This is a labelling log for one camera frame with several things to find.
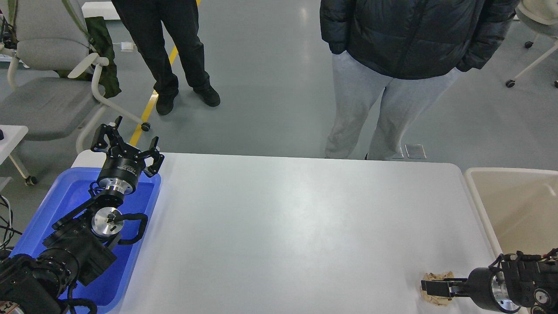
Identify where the left black cylindrical gripper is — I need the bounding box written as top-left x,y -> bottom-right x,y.
90,116 -> 165,194

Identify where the right black cylindrical gripper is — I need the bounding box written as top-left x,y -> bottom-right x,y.
421,268 -> 520,314

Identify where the brown paper ball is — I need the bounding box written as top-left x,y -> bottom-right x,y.
421,271 -> 454,307

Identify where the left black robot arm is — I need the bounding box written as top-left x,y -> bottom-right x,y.
1,116 -> 165,314

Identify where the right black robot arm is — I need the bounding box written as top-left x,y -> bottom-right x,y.
421,248 -> 558,314

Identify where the grey office chair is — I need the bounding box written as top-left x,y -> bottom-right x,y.
1,0 -> 151,153

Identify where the white floor power adapter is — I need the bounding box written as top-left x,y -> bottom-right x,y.
120,41 -> 136,52

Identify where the beige plastic bin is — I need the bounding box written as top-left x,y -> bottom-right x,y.
466,167 -> 558,258

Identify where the green bag on chair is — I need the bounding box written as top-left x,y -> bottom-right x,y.
70,13 -> 121,98

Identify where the white side table left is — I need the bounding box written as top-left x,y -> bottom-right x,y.
0,125 -> 31,185

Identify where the person in black trousers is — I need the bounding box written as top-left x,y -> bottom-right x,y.
111,0 -> 221,116

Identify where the metal floor plate right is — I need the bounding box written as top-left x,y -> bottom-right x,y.
405,144 -> 427,159

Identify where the metal floor plate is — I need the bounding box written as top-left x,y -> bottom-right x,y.
391,147 -> 405,159
405,144 -> 427,159

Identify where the metal floor plate left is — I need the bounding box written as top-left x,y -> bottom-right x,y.
391,147 -> 405,159

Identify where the blue plastic tray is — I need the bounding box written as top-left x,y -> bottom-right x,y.
10,167 -> 162,307

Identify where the person in grey sweatpants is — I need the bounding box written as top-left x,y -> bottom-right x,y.
320,0 -> 519,160

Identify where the white chair top right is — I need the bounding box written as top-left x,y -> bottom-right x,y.
504,0 -> 558,88

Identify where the black cables far left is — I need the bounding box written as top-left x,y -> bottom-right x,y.
0,194 -> 22,251

